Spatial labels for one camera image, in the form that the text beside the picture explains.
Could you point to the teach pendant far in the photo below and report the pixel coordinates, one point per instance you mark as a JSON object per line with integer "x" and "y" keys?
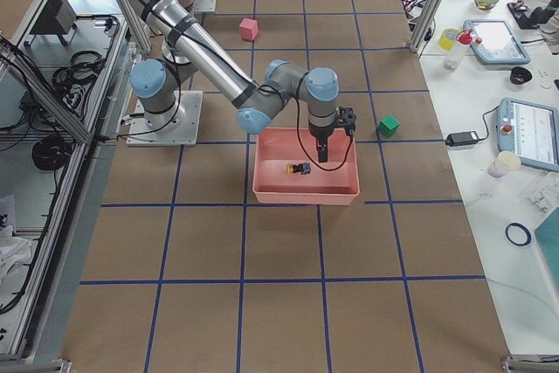
{"x": 499, "y": 46}

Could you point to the teach pendant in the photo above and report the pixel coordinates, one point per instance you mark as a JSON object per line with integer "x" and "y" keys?
{"x": 530, "y": 131}
{"x": 499, "y": 46}

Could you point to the teach pendant near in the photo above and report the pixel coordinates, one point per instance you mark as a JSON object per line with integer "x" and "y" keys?
{"x": 530, "y": 131}

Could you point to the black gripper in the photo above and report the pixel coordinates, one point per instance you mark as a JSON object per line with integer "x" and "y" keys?
{"x": 320, "y": 132}

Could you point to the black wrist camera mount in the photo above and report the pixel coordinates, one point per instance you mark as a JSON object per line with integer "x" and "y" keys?
{"x": 347, "y": 120}

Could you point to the yellow push button switch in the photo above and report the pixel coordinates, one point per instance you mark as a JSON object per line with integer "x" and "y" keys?
{"x": 303, "y": 168}

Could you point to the pink plastic tray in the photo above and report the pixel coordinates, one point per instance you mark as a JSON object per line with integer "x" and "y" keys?
{"x": 285, "y": 171}

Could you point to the green cube near gripper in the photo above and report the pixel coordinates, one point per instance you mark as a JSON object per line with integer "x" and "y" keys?
{"x": 388, "y": 126}

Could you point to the black power adapter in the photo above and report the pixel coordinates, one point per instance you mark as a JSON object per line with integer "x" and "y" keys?
{"x": 459, "y": 139}

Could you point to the pink cube centre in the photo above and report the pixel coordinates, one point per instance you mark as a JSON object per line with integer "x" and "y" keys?
{"x": 249, "y": 29}

